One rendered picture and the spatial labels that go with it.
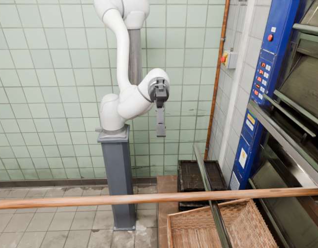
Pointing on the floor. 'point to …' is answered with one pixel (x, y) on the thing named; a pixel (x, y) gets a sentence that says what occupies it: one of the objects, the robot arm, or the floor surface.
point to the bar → (225, 241)
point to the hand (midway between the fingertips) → (161, 116)
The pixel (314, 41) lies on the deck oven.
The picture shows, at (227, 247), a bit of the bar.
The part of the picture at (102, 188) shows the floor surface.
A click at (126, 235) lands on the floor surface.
